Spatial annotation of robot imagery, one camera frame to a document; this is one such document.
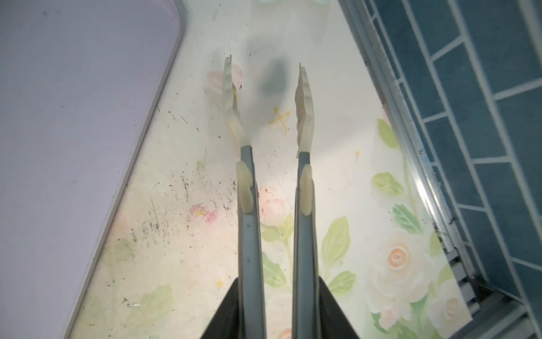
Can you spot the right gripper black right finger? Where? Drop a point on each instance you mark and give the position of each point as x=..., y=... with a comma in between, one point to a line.
x=334, y=324

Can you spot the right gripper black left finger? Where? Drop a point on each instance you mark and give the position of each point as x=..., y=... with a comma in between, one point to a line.
x=225, y=322

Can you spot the metal tongs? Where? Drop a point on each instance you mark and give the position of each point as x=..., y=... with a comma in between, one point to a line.
x=250, y=282

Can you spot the lavender plastic tray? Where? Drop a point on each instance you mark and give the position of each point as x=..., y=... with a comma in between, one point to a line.
x=80, y=81

